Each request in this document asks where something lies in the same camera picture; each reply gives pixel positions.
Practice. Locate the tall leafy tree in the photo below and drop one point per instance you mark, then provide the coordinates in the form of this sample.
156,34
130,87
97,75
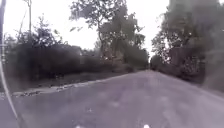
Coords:
116,30

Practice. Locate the grey asphalt road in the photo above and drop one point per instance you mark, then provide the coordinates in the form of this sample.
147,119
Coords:
133,100

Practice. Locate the grass verge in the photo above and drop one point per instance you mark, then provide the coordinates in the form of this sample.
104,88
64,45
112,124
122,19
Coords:
63,80

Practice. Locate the dark hedge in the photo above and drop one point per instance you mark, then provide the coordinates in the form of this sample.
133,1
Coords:
50,61

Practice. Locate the robot's own part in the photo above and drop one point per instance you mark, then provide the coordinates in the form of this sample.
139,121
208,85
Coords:
146,126

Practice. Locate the small tree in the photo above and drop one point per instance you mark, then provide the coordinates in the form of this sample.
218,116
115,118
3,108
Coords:
43,33

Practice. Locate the row of trees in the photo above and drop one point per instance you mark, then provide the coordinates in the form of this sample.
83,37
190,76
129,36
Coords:
190,40

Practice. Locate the thin pole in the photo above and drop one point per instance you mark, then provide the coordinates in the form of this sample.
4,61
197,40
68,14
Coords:
30,20

